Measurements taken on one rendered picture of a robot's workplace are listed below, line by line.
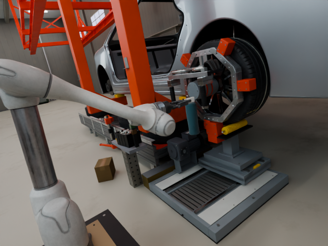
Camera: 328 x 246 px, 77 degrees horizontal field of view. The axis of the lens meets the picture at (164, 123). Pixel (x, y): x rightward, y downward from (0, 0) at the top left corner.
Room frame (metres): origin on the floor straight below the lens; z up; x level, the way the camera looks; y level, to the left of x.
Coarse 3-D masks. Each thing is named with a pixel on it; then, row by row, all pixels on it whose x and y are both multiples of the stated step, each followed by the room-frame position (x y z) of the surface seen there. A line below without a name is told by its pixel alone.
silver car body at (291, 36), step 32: (160, 0) 3.54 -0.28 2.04; (192, 0) 1.81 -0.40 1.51; (224, 0) 1.55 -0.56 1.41; (256, 0) 1.35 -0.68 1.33; (288, 0) 1.19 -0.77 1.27; (320, 0) 1.07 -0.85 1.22; (192, 32) 1.85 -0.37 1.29; (256, 32) 1.36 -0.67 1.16; (288, 32) 1.19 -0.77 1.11; (320, 32) 1.07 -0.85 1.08; (96, 64) 4.32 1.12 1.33; (160, 64) 4.25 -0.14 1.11; (288, 64) 1.20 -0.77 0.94; (320, 64) 1.06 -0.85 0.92; (288, 96) 1.20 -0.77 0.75; (320, 96) 1.06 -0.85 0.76
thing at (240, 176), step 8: (200, 160) 1.76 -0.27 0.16; (208, 160) 1.74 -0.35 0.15; (264, 160) 1.51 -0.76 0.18; (208, 168) 1.68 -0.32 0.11; (216, 168) 1.59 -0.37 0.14; (224, 168) 1.52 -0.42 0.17; (232, 168) 1.51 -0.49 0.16; (248, 168) 1.49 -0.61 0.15; (256, 168) 1.44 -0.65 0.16; (264, 168) 1.49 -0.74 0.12; (224, 176) 1.52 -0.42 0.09; (232, 176) 1.45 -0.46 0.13; (240, 176) 1.39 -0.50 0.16; (248, 176) 1.39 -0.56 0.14; (256, 176) 1.44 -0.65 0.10
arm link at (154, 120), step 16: (48, 96) 0.80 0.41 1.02; (64, 96) 0.83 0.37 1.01; (80, 96) 0.86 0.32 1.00; (96, 96) 0.88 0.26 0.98; (112, 112) 0.87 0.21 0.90; (128, 112) 0.86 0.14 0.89; (144, 112) 0.89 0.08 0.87; (160, 112) 0.92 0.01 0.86; (144, 128) 0.91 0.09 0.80; (160, 128) 0.87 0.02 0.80
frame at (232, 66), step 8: (216, 48) 1.46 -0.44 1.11; (192, 56) 1.65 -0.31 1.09; (216, 56) 1.45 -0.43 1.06; (224, 56) 1.41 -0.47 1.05; (192, 64) 1.69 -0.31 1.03; (224, 64) 1.40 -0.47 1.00; (232, 64) 1.36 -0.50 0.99; (232, 72) 1.35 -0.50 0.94; (240, 72) 1.35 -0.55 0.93; (184, 80) 1.78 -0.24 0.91; (232, 80) 1.36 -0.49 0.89; (184, 88) 1.79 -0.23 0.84; (232, 88) 1.36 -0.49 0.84; (240, 96) 1.36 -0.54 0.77; (232, 104) 1.38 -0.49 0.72; (240, 104) 1.38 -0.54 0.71; (200, 112) 1.66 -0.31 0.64; (224, 112) 1.44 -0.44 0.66; (232, 112) 1.43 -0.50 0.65; (208, 120) 1.58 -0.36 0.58; (216, 120) 1.51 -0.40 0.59; (224, 120) 1.45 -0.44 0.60
